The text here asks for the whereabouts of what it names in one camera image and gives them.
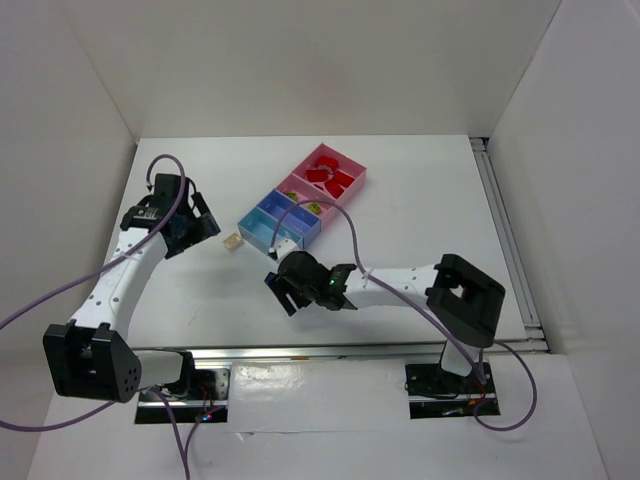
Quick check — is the purple lego plate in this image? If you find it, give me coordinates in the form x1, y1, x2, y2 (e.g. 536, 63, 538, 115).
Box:
264, 272, 277, 286

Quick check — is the tan lego brick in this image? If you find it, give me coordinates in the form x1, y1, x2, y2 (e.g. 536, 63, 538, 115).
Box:
223, 232, 244, 251

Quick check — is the red lego brick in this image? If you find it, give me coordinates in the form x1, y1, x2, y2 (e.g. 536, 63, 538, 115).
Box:
305, 168, 329, 183
324, 181, 344, 199
333, 171, 355, 188

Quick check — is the red round flower lego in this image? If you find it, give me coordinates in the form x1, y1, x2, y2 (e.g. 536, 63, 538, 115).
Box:
314, 155, 339, 173

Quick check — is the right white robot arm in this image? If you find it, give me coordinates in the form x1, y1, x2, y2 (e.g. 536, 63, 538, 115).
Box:
265, 251, 505, 379

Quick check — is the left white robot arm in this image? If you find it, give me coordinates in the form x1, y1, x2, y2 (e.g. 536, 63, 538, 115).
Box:
43, 174, 220, 403

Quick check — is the purple blue container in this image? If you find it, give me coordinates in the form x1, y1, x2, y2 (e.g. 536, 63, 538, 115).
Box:
257, 190, 321, 249

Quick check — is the light blue container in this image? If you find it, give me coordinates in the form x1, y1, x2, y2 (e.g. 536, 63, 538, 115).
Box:
238, 207, 303, 260

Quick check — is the small pink container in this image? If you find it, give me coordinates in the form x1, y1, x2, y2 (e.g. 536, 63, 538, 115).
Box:
277, 174, 333, 217

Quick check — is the large pink container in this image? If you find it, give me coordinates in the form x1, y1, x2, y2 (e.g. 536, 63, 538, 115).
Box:
280, 143, 367, 230

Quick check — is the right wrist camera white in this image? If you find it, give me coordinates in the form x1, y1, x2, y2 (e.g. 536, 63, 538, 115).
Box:
268, 238, 299, 262

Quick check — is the aluminium front rail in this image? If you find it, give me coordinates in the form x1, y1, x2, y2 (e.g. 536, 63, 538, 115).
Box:
133, 343, 444, 361

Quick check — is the aluminium rail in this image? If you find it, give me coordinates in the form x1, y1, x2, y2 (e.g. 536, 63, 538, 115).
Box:
469, 137, 551, 353
133, 343, 444, 361

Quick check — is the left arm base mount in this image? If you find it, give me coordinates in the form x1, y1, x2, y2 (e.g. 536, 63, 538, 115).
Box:
134, 365, 231, 425

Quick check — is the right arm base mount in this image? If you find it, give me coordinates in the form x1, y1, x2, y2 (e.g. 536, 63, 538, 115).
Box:
404, 362, 500, 420

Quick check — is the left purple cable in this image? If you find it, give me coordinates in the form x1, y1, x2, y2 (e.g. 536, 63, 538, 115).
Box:
0, 155, 211, 480

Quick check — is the aluminium right rail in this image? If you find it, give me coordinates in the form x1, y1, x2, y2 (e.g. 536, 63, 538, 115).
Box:
469, 137, 551, 353

